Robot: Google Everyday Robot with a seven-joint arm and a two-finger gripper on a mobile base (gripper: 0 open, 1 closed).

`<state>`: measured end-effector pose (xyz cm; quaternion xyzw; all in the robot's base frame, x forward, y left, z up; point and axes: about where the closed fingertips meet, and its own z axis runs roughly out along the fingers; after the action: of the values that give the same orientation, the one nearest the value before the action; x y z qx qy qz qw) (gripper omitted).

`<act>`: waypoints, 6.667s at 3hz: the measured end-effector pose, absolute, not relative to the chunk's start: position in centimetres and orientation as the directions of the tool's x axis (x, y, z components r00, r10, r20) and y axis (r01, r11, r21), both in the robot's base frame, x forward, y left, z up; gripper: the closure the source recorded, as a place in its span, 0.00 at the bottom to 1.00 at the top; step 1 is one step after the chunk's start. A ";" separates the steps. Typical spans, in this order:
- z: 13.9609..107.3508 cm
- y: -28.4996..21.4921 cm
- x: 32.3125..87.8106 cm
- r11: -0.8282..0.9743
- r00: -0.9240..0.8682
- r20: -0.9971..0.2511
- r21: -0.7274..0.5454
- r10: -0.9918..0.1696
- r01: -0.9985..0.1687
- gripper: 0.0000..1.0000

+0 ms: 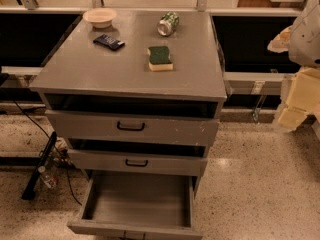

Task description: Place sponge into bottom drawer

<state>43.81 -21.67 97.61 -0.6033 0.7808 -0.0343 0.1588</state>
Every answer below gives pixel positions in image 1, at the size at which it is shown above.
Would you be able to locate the grey top drawer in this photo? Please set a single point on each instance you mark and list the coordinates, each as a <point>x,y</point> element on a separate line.
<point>133,128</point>

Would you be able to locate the grey middle drawer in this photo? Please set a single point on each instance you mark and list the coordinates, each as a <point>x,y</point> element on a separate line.
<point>138,163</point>

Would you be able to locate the grey drawer cabinet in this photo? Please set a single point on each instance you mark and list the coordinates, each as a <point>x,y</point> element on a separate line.
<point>85,77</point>

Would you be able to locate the green soda can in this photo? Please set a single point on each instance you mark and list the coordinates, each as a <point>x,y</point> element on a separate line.
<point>168,23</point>

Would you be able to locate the black stand leg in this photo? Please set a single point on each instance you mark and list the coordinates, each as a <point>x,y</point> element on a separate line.
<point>29,193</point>

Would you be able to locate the beige bowl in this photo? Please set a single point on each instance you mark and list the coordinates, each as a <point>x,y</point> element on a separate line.
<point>100,17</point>

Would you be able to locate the grey open bottom drawer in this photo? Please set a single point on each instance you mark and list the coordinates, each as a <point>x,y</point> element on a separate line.
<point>137,206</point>

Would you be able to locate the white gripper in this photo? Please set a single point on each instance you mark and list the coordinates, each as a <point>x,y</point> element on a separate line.
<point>306,40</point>

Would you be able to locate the small plastic bottle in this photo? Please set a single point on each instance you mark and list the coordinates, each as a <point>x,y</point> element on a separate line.
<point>47,177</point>

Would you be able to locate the green and yellow sponge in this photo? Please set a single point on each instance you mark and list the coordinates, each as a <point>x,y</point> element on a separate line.
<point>159,58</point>

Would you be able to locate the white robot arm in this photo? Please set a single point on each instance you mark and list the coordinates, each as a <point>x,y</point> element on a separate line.
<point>301,40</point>

